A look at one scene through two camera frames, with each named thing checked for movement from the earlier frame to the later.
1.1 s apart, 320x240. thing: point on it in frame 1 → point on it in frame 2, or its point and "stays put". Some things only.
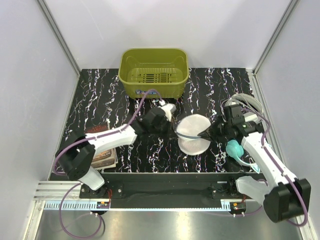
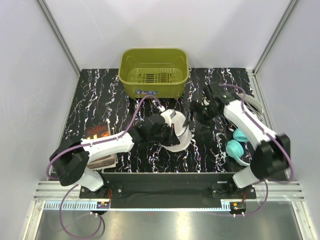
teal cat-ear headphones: x=235 y=150 stays put
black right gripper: x=210 y=133 → x=194 y=106
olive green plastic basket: x=165 y=70 stays put
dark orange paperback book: x=105 y=158 stays put
